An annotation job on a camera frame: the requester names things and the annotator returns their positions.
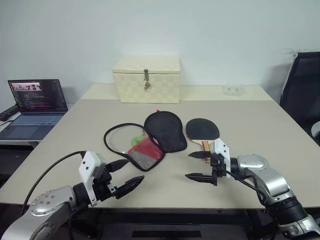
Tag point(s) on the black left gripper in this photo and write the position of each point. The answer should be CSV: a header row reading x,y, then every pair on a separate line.
x,y
103,186

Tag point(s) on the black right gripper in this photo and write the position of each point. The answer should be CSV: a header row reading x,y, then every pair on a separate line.
x,y
216,168

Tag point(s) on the black table tennis paddle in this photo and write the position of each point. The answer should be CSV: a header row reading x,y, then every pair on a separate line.
x,y
202,128

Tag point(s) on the black red paddle case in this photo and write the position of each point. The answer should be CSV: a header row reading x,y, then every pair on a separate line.
x,y
165,130

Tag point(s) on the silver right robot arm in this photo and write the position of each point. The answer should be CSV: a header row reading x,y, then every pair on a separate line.
x,y
272,182

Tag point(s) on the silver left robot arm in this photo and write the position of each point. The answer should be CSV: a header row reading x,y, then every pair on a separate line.
x,y
47,200

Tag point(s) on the small green object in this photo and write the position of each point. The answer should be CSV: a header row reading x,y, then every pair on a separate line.
x,y
136,140

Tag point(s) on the small clear plastic box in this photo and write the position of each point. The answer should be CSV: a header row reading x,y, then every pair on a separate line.
x,y
234,91

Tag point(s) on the cream woven lidded box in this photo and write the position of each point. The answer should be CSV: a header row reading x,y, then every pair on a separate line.
x,y
150,95

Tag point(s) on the brass padlock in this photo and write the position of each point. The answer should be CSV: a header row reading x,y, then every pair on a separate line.
x,y
147,86

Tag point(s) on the open grey laptop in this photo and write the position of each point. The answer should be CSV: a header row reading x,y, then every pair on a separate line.
x,y
37,96

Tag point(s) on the black office chair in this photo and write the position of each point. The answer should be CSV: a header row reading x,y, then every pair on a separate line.
x,y
303,90

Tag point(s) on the black remote control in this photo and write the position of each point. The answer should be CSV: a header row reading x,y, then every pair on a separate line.
x,y
8,112

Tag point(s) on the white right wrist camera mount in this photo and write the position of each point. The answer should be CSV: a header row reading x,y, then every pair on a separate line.
x,y
221,150

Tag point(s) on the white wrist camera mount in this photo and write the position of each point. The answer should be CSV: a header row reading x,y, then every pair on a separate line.
x,y
87,167
221,150

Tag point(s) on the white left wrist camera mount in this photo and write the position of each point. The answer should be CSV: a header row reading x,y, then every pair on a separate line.
x,y
87,167

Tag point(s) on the black table frame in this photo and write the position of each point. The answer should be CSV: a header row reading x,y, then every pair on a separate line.
x,y
175,220

